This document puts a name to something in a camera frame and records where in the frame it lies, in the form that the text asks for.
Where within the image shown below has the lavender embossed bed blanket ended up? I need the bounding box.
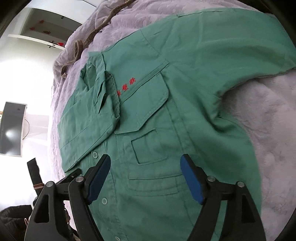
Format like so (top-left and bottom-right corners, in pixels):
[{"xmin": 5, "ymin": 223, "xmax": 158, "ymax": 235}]
[{"xmin": 51, "ymin": 1, "xmax": 295, "ymax": 240}]

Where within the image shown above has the wall-mounted monitor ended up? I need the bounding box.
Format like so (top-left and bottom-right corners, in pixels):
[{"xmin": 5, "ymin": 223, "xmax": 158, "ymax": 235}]
[{"xmin": 1, "ymin": 102, "xmax": 27, "ymax": 157}]

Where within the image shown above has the brown fabric belt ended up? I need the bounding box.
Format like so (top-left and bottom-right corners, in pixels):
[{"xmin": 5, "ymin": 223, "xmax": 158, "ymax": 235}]
[{"xmin": 61, "ymin": 0, "xmax": 135, "ymax": 79}]

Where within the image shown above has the green work shirt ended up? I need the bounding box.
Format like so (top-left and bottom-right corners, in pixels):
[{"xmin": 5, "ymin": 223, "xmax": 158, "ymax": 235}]
[{"xmin": 58, "ymin": 8, "xmax": 295, "ymax": 240}]

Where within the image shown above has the white window shelf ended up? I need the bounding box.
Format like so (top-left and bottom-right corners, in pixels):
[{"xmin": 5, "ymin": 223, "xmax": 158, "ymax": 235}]
[{"xmin": 8, "ymin": 34, "xmax": 65, "ymax": 50}]

